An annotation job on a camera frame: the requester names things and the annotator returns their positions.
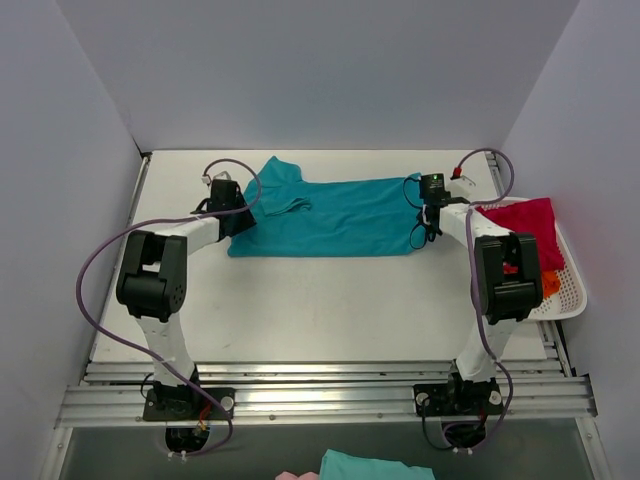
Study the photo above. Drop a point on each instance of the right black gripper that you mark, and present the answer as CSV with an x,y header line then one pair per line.
x,y
426,220

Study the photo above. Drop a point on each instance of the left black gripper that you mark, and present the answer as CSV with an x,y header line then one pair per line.
x,y
244,220

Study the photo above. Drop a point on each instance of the teal t-shirt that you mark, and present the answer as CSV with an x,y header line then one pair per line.
x,y
296,218

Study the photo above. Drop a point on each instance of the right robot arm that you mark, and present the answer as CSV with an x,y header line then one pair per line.
x,y
505,274

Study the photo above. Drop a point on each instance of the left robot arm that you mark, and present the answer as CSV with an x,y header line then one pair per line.
x,y
152,282

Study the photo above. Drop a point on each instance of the magenta t-shirt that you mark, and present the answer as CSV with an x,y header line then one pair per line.
x,y
535,217

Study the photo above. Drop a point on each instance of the orange t-shirt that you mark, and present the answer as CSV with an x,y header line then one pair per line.
x,y
550,282

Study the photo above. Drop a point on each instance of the white plastic basket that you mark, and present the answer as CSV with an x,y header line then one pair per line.
x,y
571,300

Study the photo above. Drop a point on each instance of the folded pink t-shirt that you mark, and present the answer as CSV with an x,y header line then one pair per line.
x,y
286,475

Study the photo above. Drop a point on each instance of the folded mint t-shirt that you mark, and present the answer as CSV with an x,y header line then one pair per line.
x,y
339,465

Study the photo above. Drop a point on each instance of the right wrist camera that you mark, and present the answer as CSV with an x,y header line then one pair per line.
x,y
461,185

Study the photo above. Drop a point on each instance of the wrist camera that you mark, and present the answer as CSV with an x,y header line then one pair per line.
x,y
222,176
461,185

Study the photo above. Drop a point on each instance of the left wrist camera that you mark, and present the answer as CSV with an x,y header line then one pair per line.
x,y
222,176

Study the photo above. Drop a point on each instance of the aluminium rail frame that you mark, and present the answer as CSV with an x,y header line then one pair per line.
x,y
314,341

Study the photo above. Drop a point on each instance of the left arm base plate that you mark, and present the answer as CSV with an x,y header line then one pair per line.
x,y
170,404

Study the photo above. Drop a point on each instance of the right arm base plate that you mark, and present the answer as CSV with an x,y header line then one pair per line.
x,y
453,399

